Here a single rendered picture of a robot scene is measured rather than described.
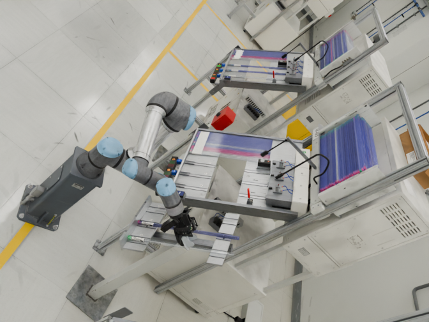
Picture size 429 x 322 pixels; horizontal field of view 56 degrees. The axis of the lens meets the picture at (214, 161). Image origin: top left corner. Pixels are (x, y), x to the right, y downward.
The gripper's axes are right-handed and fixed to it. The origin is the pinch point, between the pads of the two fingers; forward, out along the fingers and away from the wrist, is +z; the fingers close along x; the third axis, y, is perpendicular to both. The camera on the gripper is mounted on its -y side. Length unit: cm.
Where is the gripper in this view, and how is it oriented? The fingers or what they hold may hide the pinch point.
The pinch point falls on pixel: (187, 246)
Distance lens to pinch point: 186.1
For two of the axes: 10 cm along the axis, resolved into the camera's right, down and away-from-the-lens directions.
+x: 2.7, -5.3, 8.0
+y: 9.2, -1.1, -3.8
